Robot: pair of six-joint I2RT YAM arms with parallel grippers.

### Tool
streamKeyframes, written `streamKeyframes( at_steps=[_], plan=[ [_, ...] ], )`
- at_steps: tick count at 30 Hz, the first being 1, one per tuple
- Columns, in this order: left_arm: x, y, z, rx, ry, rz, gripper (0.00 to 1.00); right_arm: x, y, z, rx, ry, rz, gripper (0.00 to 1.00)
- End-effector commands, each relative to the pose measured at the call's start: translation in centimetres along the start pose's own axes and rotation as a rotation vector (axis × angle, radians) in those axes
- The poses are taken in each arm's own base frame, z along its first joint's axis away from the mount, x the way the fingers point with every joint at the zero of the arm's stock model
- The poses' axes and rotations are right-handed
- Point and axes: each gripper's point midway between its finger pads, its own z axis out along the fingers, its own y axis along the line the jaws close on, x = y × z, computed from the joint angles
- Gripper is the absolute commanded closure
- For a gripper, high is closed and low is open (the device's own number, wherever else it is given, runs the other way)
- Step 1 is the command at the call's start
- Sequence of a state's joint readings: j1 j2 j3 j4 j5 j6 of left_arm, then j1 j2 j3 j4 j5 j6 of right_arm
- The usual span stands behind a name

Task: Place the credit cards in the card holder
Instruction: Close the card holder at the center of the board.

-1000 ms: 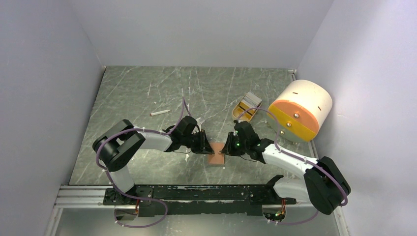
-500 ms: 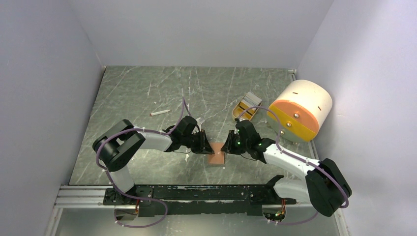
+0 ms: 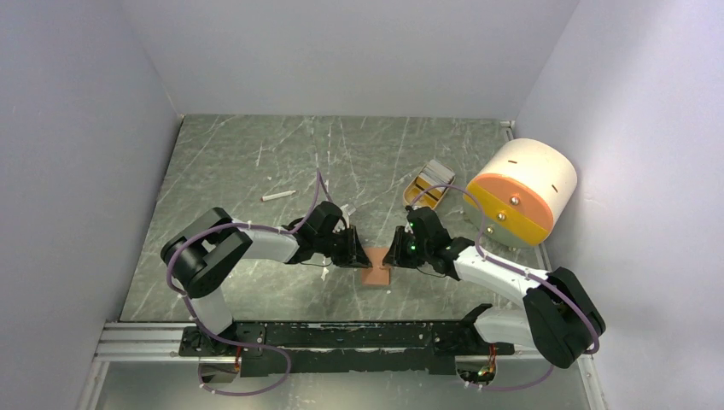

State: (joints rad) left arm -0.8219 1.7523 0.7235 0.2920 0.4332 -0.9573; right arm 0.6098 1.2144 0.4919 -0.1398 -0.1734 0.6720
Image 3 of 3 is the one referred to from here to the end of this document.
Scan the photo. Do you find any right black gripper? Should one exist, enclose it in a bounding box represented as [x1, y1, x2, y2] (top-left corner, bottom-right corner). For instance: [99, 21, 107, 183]
[382, 225, 431, 268]

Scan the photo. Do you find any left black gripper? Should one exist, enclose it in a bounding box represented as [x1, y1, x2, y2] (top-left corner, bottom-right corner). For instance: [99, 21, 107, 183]
[316, 225, 373, 271]

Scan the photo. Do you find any brown leather card holder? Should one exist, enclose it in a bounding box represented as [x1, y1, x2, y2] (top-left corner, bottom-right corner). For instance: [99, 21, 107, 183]
[360, 248, 391, 286]

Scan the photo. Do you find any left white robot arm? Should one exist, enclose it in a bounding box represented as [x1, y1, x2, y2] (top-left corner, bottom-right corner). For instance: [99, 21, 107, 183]
[161, 201, 372, 355]

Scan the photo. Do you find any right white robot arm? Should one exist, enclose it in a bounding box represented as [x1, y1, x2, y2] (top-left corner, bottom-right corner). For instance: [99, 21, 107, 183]
[383, 207, 606, 368]

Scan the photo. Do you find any wooden tray with cards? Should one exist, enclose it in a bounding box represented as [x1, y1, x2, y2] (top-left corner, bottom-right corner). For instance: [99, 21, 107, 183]
[402, 159, 456, 209]

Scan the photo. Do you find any white pen stick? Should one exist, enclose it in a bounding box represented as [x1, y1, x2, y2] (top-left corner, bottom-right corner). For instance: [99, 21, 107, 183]
[260, 190, 296, 202]

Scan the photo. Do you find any white orange yellow cylinder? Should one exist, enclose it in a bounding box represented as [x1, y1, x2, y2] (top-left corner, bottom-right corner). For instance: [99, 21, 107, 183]
[464, 138, 578, 249]

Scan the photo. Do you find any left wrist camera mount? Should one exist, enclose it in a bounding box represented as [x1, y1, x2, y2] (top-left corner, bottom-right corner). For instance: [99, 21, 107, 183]
[340, 203, 357, 218]

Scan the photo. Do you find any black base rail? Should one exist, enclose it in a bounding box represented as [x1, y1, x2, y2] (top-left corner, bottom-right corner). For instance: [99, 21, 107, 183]
[178, 319, 515, 378]

